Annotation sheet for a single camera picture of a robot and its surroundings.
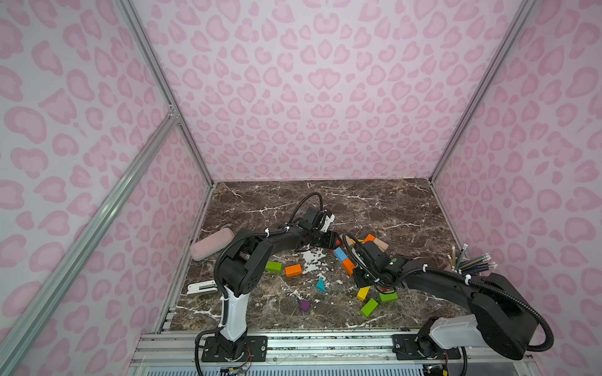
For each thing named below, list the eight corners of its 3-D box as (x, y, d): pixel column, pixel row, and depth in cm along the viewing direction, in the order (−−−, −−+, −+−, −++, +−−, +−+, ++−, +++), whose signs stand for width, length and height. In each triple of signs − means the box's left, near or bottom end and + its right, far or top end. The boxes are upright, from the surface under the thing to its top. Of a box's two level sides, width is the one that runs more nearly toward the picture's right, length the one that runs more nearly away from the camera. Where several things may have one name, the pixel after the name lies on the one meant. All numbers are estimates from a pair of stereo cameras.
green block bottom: (360, 310, 82) (361, 308, 80) (369, 299, 85) (370, 297, 83) (368, 319, 81) (370, 317, 79) (378, 306, 83) (379, 304, 81)
